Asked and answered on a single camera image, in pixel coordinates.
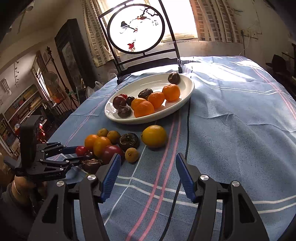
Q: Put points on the checked curtain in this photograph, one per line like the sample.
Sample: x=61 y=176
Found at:
x=99 y=49
x=215 y=22

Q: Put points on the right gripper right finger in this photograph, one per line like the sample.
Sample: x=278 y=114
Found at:
x=240 y=219

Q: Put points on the large dark red plum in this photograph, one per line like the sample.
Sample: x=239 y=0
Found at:
x=109 y=152

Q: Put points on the white oval plate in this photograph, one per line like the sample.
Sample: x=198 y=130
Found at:
x=156 y=83

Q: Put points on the mandarin orange with dimples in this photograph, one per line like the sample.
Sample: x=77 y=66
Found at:
x=143 y=109

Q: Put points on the red plum on plate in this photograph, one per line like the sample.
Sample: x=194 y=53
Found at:
x=119 y=101

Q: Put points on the yellow orange round fruit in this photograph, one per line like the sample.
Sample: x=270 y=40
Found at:
x=154 y=136

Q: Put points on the large orange tomato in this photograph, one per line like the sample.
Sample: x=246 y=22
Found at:
x=89 y=141

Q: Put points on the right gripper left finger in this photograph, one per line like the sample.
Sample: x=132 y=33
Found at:
x=56 y=219

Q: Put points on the red cherry tomato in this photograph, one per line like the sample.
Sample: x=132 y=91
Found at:
x=81 y=151

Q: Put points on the small yellow kumquat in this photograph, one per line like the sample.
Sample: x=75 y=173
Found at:
x=114 y=137

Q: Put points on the dark passion fruit on plate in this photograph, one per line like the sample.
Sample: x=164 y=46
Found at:
x=145 y=93

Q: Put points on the plastic bags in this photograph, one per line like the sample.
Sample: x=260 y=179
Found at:
x=90 y=91

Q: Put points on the small orange on plate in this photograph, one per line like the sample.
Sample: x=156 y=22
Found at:
x=136 y=102

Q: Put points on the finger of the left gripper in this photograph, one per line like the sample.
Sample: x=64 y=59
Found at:
x=65 y=164
x=55 y=148

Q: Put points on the yellow orange oval tomato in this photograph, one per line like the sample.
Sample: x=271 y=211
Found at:
x=100 y=145

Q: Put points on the mandarin on plate rear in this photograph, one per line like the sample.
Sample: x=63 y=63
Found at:
x=171 y=92

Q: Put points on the mandarin on plate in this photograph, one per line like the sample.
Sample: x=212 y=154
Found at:
x=156 y=99
x=171 y=92

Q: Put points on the wrinkled passion fruit with stem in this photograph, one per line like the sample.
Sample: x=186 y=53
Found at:
x=91 y=166

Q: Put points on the small yellow lime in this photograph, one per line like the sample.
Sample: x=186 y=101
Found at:
x=131 y=155

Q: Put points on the left hand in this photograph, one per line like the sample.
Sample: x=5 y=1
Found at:
x=22 y=189

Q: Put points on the right checked curtain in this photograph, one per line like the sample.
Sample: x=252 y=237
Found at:
x=215 y=22

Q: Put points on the mandarin on plate front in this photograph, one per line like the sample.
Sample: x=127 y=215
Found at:
x=156 y=99

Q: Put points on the left checked curtain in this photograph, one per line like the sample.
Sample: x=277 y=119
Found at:
x=99 y=49

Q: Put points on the round painted screen stand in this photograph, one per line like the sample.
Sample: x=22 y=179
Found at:
x=139 y=37

